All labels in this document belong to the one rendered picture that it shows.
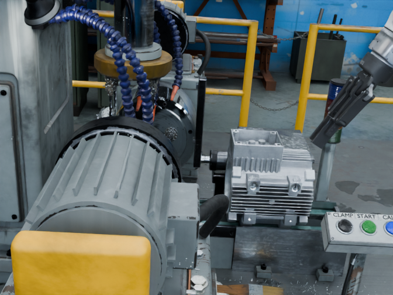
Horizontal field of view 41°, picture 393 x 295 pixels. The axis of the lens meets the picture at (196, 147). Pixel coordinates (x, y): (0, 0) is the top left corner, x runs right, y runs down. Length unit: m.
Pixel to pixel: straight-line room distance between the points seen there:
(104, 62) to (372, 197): 1.08
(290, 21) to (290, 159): 5.12
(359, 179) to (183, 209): 1.43
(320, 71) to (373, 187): 4.18
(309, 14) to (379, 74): 5.22
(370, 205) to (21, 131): 1.15
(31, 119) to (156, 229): 0.62
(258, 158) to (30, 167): 0.52
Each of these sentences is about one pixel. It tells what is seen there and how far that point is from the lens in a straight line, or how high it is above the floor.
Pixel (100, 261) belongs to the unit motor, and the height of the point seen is 1.34.
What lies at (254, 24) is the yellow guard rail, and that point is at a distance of 3.51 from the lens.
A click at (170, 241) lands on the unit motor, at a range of 0.60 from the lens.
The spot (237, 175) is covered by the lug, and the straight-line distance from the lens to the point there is 1.26.
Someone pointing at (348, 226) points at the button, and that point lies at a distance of 1.14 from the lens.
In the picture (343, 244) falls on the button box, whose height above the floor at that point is 1.04.
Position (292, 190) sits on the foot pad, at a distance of 1.28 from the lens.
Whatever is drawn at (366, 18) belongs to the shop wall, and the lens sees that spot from 6.60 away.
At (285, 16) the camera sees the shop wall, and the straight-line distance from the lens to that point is 6.37.
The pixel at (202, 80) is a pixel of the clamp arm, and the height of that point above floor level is 1.25.
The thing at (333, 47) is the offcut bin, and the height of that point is 0.44.
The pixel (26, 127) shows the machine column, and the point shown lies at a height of 1.21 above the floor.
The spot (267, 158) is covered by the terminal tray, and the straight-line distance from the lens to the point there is 1.28.
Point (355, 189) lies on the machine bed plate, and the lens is 1.93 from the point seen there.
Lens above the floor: 1.63
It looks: 23 degrees down
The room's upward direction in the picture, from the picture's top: 4 degrees clockwise
